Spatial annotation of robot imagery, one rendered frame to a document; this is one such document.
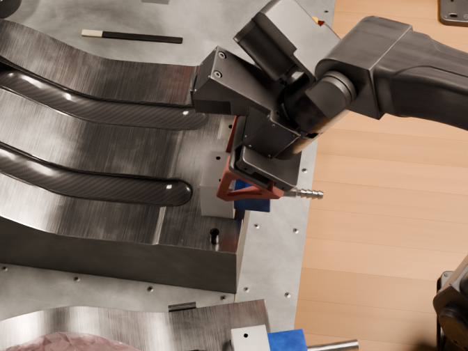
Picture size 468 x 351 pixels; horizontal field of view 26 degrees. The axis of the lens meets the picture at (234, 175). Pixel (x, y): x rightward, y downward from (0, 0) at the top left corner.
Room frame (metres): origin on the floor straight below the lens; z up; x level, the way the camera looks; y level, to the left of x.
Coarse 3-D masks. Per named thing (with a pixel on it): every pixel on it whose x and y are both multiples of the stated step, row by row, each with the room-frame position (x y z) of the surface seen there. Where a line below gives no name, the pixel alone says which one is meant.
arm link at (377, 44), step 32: (352, 32) 0.62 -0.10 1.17; (384, 32) 0.61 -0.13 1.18; (416, 32) 0.60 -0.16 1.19; (320, 64) 0.59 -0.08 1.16; (352, 64) 0.57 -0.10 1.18; (384, 64) 0.57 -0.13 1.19; (416, 64) 0.56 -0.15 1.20; (448, 64) 0.55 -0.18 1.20; (384, 96) 0.55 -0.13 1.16; (416, 96) 0.54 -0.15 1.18; (448, 96) 0.53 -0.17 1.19
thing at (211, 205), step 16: (208, 160) 0.65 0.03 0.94; (224, 160) 0.65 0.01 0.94; (208, 176) 0.62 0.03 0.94; (208, 192) 0.61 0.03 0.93; (288, 192) 0.62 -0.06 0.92; (304, 192) 0.62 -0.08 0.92; (320, 192) 0.62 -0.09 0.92; (208, 208) 0.61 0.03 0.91; (224, 208) 0.61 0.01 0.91; (240, 208) 0.61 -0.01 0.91; (256, 208) 0.60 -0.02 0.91
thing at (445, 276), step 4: (444, 272) 0.58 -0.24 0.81; (448, 272) 0.58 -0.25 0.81; (452, 272) 0.58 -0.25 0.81; (444, 276) 0.58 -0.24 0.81; (448, 276) 0.58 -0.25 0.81; (440, 280) 0.58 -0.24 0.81; (444, 280) 0.57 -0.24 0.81; (440, 284) 0.57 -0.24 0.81; (440, 288) 0.56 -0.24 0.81; (440, 328) 0.51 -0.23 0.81; (440, 332) 0.51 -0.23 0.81; (440, 336) 0.50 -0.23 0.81; (444, 336) 0.50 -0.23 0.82; (440, 340) 0.50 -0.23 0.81; (444, 340) 0.49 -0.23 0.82; (448, 340) 0.48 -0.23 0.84; (440, 344) 0.49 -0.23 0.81; (444, 344) 0.49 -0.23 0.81; (448, 344) 0.48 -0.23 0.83; (452, 344) 0.48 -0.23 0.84; (440, 348) 0.49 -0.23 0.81; (444, 348) 0.49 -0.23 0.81; (448, 348) 0.48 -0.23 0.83; (452, 348) 0.47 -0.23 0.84; (456, 348) 0.47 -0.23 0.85; (460, 348) 0.47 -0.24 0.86
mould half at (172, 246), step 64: (64, 64) 0.82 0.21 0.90; (128, 64) 0.84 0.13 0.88; (0, 128) 0.71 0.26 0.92; (64, 128) 0.73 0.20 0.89; (128, 128) 0.74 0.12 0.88; (0, 192) 0.63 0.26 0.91; (192, 192) 0.64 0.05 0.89; (0, 256) 0.60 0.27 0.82; (64, 256) 0.59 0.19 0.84; (128, 256) 0.58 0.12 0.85; (192, 256) 0.57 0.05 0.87
